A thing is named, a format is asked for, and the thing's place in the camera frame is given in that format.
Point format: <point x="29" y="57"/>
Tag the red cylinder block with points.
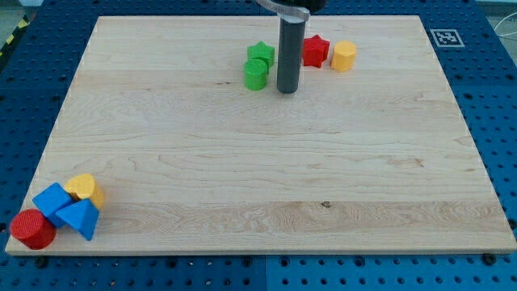
<point x="33" y="229"/>

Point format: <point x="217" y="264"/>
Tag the green star block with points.
<point x="262" y="51"/>

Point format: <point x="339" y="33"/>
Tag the white fiducial marker tag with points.
<point x="447" y="38"/>

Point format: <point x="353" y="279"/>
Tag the green cylinder block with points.
<point x="255" y="71"/>

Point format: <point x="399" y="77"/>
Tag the yellow hexagon block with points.
<point x="343" y="57"/>

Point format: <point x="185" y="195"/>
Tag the blue cube block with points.
<point x="51" y="200"/>

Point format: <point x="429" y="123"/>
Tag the yellow heart block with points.
<point x="85" y="186"/>

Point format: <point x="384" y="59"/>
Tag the wooden board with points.
<point x="375" y="160"/>

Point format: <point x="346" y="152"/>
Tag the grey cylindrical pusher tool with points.
<point x="292" y="33"/>

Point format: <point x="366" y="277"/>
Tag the blue triangle block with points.
<point x="82" y="216"/>

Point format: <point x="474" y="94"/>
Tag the red star block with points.
<point x="315" y="51"/>

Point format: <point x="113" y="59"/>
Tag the silver clamp on tool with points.
<point x="282" y="8"/>

